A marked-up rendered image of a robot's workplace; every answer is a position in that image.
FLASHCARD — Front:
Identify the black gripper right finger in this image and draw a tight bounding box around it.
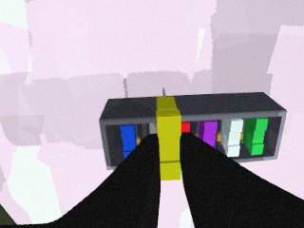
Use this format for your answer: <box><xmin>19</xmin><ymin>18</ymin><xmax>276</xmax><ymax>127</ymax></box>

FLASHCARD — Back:
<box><xmin>179</xmin><ymin>132</ymin><xmax>304</xmax><ymax>228</ymax></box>

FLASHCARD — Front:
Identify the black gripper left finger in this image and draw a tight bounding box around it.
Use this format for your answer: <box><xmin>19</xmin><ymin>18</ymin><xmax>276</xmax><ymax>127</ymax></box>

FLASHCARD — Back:
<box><xmin>0</xmin><ymin>133</ymin><xmax>161</xmax><ymax>228</ymax></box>

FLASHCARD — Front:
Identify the red fuse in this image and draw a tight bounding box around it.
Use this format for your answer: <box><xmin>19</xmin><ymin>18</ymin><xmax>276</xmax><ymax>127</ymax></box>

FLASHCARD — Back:
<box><xmin>181</xmin><ymin>121</ymin><xmax>190</xmax><ymax>132</ymax></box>

